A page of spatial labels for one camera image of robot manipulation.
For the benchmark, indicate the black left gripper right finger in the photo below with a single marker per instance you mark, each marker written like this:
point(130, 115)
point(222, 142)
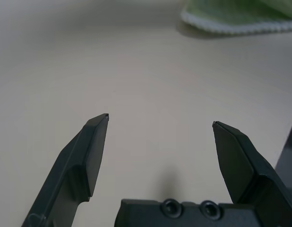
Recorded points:
point(245, 165)

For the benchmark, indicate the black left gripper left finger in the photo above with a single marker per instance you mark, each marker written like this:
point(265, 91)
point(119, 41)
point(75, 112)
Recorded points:
point(82, 160)

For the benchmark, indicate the green towel white trim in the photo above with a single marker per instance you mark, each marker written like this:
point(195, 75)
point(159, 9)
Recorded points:
point(231, 11)

